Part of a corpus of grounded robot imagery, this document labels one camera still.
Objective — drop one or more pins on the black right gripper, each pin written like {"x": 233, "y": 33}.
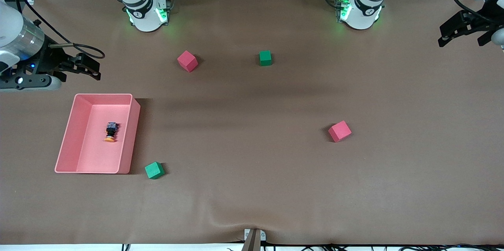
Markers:
{"x": 52, "y": 57}

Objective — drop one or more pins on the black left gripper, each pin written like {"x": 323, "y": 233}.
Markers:
{"x": 482, "y": 21}

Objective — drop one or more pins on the yellow mushroom push button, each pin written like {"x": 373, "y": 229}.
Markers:
{"x": 111, "y": 130}

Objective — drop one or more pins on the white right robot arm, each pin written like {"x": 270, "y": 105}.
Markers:
{"x": 143, "y": 15}

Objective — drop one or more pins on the pink plastic tray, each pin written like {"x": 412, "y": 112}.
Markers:
{"x": 98, "y": 156}

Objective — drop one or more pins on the pink foam cube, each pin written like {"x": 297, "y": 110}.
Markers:
{"x": 339, "y": 131}
{"x": 187, "y": 61}

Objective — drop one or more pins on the green foam cube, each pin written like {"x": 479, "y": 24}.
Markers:
{"x": 265, "y": 58}
{"x": 154, "y": 170}

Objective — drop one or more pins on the large table cover mat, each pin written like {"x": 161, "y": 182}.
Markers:
{"x": 252, "y": 164}

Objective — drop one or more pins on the metal table edge bracket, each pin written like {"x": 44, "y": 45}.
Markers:
{"x": 252, "y": 241}

